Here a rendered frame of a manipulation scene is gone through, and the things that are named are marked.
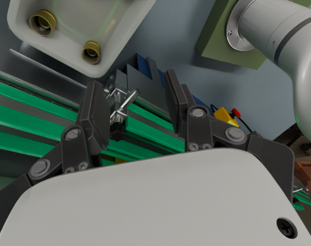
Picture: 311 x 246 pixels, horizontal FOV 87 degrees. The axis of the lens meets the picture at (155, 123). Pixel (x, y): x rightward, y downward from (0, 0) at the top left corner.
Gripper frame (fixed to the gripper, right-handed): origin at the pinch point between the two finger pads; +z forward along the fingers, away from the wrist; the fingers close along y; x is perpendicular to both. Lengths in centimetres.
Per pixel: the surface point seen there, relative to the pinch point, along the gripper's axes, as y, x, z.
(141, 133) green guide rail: -1.3, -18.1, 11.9
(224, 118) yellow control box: 27, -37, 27
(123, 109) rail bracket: -3.4, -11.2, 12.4
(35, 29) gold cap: -17.6, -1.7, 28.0
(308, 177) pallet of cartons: 299, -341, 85
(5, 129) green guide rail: -28.0, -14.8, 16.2
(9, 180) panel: -31.1, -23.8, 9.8
